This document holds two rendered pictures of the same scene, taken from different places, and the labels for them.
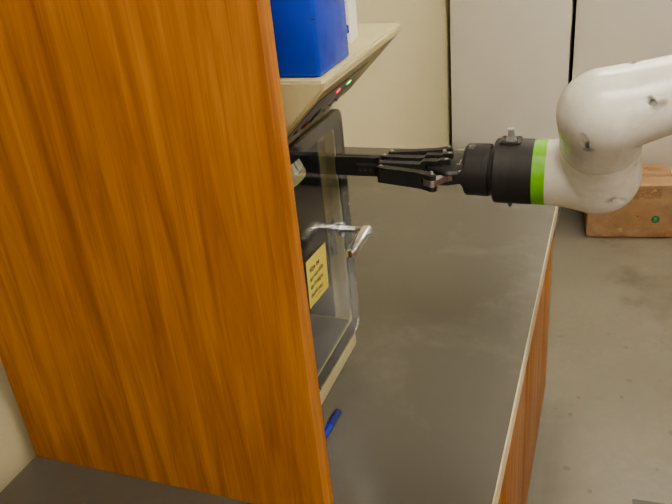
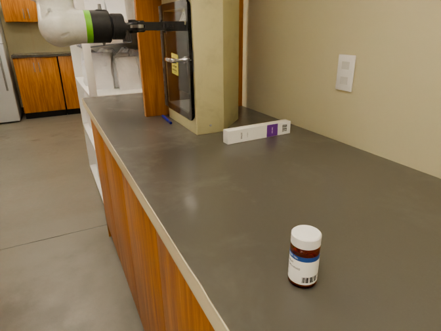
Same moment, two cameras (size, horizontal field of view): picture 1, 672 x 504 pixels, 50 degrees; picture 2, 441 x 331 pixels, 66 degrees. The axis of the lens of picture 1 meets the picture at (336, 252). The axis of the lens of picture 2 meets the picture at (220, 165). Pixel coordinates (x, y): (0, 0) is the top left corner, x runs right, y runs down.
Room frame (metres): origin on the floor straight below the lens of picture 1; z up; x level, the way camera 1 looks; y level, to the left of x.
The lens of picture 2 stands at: (1.96, -0.86, 1.30)
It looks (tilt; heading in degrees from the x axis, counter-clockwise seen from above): 22 degrees down; 132
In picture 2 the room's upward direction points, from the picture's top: 1 degrees counter-clockwise
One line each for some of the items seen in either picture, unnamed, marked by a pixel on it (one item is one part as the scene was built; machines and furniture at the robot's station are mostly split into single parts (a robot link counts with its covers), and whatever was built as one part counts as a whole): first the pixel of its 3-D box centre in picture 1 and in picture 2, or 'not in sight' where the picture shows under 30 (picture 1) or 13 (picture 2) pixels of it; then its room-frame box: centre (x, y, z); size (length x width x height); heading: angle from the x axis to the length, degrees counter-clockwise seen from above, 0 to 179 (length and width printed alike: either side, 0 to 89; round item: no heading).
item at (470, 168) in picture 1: (460, 168); (125, 26); (0.98, -0.19, 1.31); 0.09 x 0.08 x 0.07; 68
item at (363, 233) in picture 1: (349, 239); (174, 60); (1.01, -0.02, 1.20); 0.10 x 0.05 x 0.03; 157
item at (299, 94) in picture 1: (328, 87); not in sight; (0.93, -0.01, 1.46); 0.32 x 0.12 x 0.10; 158
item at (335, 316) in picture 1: (315, 265); (176, 60); (0.95, 0.03, 1.19); 0.30 x 0.01 x 0.40; 157
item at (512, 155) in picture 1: (512, 168); (100, 25); (0.95, -0.26, 1.31); 0.09 x 0.06 x 0.12; 158
